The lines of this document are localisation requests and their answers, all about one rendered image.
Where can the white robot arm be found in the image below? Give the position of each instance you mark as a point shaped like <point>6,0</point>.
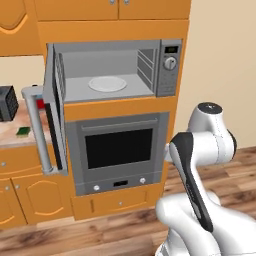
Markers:
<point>213,143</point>

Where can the grey microwave oven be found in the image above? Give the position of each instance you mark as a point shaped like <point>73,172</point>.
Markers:
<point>110,60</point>

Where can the grey microwave door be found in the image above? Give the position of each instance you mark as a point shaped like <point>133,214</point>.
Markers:
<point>57,110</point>

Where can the white microwave dial knob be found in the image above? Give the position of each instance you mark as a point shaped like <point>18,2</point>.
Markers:
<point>170,63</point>

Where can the green sponge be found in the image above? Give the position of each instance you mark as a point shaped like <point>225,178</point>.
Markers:
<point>23,131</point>

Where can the grey built-in oven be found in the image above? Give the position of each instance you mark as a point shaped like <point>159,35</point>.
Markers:
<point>118,150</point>

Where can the white glass turntable plate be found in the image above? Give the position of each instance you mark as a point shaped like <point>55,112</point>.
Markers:
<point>107,83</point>

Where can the silver oven knob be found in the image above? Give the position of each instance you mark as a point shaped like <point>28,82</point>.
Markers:
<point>96,187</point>
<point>142,180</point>

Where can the orange drawer front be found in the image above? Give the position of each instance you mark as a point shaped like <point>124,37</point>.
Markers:
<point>20,161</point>
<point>110,201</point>

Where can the red object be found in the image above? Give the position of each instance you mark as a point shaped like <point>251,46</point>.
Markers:
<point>40,104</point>

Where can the black toaster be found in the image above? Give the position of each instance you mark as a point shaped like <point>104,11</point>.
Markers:
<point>7,104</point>

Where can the silver cupboard knob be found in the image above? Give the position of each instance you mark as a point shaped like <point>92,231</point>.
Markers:
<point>6,188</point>
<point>17,186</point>
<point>112,1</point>
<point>126,1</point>

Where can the orange tall cabinet frame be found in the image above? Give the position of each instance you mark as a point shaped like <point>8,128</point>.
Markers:
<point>113,30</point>

